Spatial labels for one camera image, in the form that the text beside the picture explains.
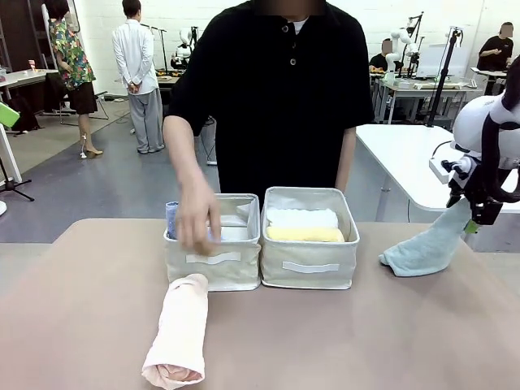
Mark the black microphone stand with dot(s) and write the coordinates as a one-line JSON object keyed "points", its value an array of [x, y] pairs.
{"points": [[159, 44]]}

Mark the black tripod pole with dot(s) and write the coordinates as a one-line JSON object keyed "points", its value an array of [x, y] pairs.
{"points": [[445, 69]]}

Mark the person's right hand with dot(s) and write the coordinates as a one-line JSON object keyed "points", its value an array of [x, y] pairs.
{"points": [[199, 223]]}

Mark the white rolled towel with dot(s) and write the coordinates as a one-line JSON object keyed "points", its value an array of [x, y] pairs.
{"points": [[302, 218]]}

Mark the cream fabric storage basket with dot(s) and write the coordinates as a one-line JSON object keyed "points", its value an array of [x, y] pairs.
{"points": [[308, 268], [211, 272]]}

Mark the grey background workbench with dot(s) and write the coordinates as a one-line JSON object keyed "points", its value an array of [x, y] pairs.
{"points": [[410, 91]]}

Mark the standing person in black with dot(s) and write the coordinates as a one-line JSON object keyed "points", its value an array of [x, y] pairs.
{"points": [[495, 50]]}

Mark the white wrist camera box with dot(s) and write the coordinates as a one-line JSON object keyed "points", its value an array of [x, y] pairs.
{"points": [[440, 167]]}

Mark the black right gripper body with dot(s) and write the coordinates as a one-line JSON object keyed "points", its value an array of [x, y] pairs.
{"points": [[487, 211]]}

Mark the white side table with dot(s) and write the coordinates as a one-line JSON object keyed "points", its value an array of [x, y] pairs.
{"points": [[406, 162]]}

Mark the black tripod legs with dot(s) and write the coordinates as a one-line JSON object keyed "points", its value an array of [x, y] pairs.
{"points": [[18, 189]]}

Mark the white background desk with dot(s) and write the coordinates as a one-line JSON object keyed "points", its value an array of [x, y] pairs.
{"points": [[24, 79]]}

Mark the pink rolled towel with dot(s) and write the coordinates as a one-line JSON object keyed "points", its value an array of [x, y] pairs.
{"points": [[180, 325]]}

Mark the black green-tipped right gripper finger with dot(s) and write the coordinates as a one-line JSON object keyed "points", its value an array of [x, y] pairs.
{"points": [[472, 227], [454, 197]]}

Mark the teal towel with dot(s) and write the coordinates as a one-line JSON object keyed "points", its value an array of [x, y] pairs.
{"points": [[422, 252]]}

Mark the yellow rolled towel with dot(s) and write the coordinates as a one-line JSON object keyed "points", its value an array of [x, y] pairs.
{"points": [[304, 235]]}

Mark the person's left forearm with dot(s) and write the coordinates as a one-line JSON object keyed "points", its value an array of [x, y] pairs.
{"points": [[347, 158]]}

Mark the seated person in black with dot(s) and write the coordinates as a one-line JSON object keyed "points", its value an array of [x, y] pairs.
{"points": [[380, 57]]}

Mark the small white humanoid robot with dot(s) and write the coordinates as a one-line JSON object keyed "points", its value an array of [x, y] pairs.
{"points": [[183, 50]]}

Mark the white display board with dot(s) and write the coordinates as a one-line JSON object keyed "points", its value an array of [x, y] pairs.
{"points": [[430, 61]]}

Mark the green panel on white stand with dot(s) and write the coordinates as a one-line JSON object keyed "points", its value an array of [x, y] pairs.
{"points": [[8, 118]]}

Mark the person in black polo shirt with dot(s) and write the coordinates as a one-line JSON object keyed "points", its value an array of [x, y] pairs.
{"points": [[276, 101]]}

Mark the woman in floral shirt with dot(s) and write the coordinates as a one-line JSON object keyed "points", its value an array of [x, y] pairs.
{"points": [[75, 65]]}

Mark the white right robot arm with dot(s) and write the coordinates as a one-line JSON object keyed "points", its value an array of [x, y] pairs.
{"points": [[471, 126]]}

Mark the person's right forearm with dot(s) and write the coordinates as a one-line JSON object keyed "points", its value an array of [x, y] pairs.
{"points": [[183, 154]]}

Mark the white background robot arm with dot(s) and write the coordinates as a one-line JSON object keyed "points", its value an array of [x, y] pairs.
{"points": [[402, 40]]}

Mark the man in white shirt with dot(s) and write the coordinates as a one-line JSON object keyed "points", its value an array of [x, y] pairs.
{"points": [[140, 81]]}

